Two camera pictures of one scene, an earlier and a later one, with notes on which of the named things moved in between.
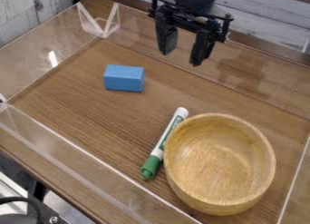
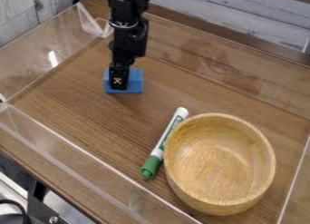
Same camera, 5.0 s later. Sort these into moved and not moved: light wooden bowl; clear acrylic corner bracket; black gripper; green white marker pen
Moved: black gripper
Not moved: green white marker pen; light wooden bowl; clear acrylic corner bracket
